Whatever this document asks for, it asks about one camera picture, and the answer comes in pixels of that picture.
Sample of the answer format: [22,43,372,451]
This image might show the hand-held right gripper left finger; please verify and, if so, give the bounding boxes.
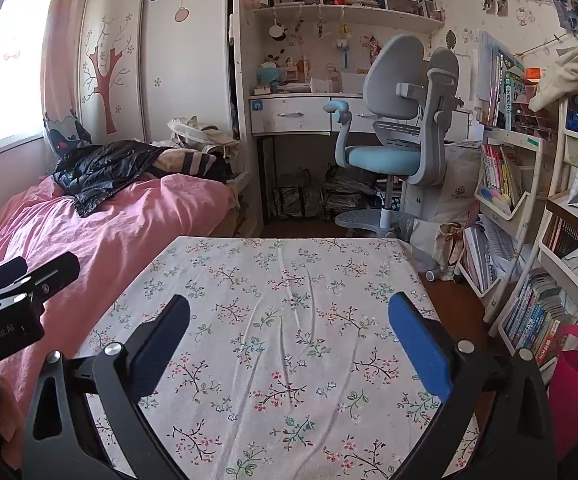
[21,294,190,480]

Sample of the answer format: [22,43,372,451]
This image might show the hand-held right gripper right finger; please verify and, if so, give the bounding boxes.
[389,290,558,480]

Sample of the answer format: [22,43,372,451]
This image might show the pink bed blanket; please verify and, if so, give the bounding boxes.
[0,172,242,471]

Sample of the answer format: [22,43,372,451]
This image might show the stack of magazines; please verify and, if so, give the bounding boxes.
[461,215,520,296]

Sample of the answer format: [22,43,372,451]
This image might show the shiny black plastic bag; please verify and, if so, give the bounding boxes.
[53,141,164,218]

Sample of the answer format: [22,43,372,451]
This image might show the floral tablecloth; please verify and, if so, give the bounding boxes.
[71,235,480,480]

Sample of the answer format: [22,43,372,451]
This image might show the row of colourful books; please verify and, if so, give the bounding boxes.
[501,270,578,367]

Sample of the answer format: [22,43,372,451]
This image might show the white drawer cabinet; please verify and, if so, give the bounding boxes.
[401,180,444,222]

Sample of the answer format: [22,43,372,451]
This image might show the white tree print tote bag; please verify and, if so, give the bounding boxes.
[434,145,484,226]

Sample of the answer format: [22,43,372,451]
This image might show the pastel pencil pouch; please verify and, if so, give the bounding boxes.
[481,187,513,212]

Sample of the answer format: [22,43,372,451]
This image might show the clear bag of papers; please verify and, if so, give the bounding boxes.
[274,170,322,218]
[321,165,384,221]

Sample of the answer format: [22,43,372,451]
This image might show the striped beige bag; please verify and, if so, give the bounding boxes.
[149,147,234,183]

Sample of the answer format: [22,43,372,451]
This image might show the white book rack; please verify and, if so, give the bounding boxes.
[461,125,546,337]
[539,95,578,346]

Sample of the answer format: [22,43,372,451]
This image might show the row of brown books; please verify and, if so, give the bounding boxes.
[544,215,578,261]

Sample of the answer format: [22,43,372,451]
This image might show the row of upright thin books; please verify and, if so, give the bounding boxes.
[481,145,524,206]

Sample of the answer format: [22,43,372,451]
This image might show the beige canvas bag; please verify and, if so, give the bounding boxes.
[168,116,242,153]

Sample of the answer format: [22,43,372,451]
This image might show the window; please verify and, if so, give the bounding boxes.
[0,0,54,161]

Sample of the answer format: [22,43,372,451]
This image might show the pink printed curtain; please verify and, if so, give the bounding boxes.
[41,0,94,158]

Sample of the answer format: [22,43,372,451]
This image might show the white wardrobe tree decal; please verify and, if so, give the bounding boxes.
[76,0,234,146]

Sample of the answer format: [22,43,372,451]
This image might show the white desk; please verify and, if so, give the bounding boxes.
[249,92,472,223]

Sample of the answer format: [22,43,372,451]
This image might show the brown grid organizer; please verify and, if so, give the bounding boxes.
[511,95,554,133]

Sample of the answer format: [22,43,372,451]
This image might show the grey blue office chair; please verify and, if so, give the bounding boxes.
[323,34,464,238]

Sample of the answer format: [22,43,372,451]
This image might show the tall books on rack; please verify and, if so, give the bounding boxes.
[479,30,527,131]

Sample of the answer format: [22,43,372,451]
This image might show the blue round desk ornament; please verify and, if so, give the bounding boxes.
[256,62,286,94]

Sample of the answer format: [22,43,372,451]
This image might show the beige cloth bag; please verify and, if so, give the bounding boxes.
[529,40,578,113]

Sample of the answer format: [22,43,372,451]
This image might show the cream tote bag red straps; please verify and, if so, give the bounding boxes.
[431,222,470,281]

